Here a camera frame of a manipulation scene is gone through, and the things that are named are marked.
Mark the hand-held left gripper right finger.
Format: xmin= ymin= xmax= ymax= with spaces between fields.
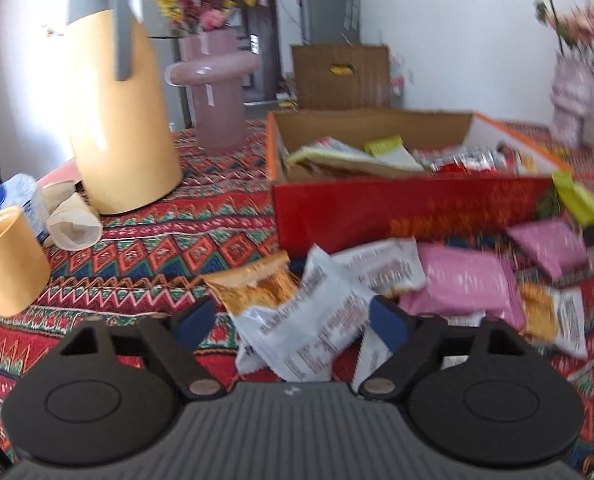
xmin=358 ymin=296 xmax=528 ymax=403

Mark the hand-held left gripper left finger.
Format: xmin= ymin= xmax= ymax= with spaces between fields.
xmin=59 ymin=296 xmax=226 ymax=402

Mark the green packet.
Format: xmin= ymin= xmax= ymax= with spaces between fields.
xmin=551 ymin=170 xmax=594 ymax=233

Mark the small pink packet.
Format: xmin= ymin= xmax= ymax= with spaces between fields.
xmin=506 ymin=217 xmax=590 ymax=282

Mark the large white text packet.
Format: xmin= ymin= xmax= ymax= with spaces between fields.
xmin=234 ymin=244 xmax=376 ymax=383

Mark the orange red cardboard box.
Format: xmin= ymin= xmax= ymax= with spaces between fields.
xmin=266 ymin=109 xmax=575 ymax=256

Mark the pile of mixed packets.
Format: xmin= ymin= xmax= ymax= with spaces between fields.
xmin=283 ymin=135 xmax=540 ymax=181

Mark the white red print packet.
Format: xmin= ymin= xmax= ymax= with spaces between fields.
xmin=331 ymin=238 xmax=427 ymax=297

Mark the orange cracker packet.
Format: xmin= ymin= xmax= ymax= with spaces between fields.
xmin=204 ymin=251 xmax=303 ymax=317

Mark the large pink packet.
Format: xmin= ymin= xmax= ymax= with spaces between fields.
xmin=399 ymin=242 xmax=527 ymax=330

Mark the orange and white packet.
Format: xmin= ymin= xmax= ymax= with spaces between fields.
xmin=518 ymin=284 xmax=589 ymax=359

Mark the textured pale pink vase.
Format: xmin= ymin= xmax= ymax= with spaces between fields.
xmin=550 ymin=55 xmax=594 ymax=150

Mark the crumpled beige paper cup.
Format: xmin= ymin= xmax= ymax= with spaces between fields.
xmin=39 ymin=180 xmax=78 ymax=211

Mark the yellow mug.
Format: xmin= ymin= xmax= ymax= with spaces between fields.
xmin=0 ymin=205 xmax=52 ymax=331

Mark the pink board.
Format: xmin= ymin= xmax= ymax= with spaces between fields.
xmin=39 ymin=157 xmax=80 ymax=186

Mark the smooth pink glass vase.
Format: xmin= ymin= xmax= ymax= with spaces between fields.
xmin=166 ymin=30 xmax=262 ymax=155

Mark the white blue tissue pack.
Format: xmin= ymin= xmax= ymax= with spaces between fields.
xmin=0 ymin=173 xmax=52 ymax=243

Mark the brown wooden chair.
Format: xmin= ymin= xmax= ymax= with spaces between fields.
xmin=291 ymin=44 xmax=392 ymax=111

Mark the grey refrigerator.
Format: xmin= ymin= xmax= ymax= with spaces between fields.
xmin=297 ymin=0 xmax=363 ymax=46

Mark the yellow thermos jug grey handle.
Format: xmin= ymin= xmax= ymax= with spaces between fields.
xmin=64 ymin=0 xmax=184 ymax=216

